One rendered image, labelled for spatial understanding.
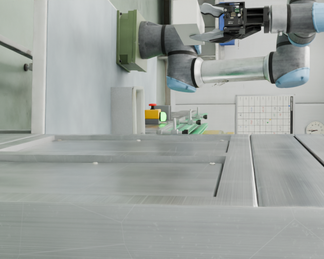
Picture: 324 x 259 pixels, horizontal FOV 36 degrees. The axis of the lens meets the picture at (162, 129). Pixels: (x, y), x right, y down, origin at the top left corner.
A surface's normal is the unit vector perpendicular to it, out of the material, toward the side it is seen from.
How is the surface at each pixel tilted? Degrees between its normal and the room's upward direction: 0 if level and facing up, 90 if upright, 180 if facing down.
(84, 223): 90
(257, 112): 90
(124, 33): 90
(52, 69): 0
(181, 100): 90
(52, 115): 0
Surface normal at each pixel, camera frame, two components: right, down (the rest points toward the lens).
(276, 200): -0.01, -1.00
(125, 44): -0.16, -0.06
